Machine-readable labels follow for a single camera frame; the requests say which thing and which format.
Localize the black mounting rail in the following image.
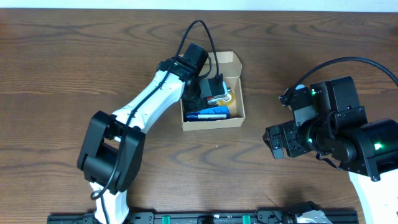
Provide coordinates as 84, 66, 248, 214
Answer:
47, 201, 359, 224

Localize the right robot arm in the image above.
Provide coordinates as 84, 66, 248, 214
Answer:
263, 77, 397, 223

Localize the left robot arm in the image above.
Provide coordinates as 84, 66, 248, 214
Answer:
77, 44, 209, 223

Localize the blue white whiteboard marker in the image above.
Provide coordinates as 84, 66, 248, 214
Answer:
185, 114, 229, 121

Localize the cardboard box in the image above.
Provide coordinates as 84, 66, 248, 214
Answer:
180, 51, 246, 131

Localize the blue plastic block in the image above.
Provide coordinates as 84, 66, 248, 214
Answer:
185, 106, 230, 121

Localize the yellow tape roll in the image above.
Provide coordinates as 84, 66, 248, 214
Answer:
217, 91, 235, 106

